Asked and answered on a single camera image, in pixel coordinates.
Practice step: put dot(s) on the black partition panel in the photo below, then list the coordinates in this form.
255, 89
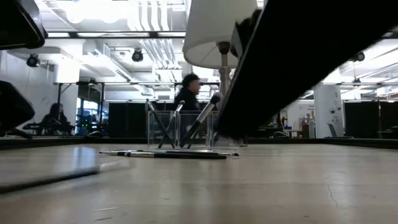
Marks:
363, 119
127, 121

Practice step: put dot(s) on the small round-head makeup brush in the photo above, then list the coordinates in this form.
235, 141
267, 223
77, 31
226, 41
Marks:
186, 156

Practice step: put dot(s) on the clear-capped makeup brush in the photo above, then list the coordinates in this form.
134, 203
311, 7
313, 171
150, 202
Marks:
231, 152

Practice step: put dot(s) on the slim silver-ferrule makeup brush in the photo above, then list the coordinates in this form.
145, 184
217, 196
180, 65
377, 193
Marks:
178, 110

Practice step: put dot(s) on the medium fluffy makeup brush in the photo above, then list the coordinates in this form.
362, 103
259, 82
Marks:
202, 117

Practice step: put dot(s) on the black curved rod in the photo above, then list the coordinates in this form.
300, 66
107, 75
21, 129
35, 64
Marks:
21, 134

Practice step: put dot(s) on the clear acrylic brush organizer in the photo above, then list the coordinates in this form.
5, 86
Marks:
152, 137

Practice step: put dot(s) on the thin pointed-tip makeup brush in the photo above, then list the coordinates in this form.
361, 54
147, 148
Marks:
46, 180

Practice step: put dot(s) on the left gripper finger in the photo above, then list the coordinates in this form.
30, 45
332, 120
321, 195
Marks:
14, 109

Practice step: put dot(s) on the black round ceiling fixture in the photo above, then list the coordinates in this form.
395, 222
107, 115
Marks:
358, 57
32, 60
137, 55

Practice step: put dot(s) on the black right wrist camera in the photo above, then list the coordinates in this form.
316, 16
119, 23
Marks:
241, 43

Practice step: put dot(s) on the white shade chrome table lamp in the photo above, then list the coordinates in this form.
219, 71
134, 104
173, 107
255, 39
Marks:
211, 31

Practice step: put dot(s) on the black frame clamp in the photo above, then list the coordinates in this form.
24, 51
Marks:
94, 134
281, 135

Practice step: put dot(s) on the white printed kiosk column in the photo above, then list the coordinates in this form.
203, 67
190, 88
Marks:
328, 112

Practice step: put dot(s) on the thin black makeup brush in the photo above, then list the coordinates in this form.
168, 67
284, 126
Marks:
194, 139

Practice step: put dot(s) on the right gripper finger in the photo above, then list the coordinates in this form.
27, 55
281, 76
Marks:
255, 102

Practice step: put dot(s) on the person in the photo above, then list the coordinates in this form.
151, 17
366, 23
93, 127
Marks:
186, 96
56, 118

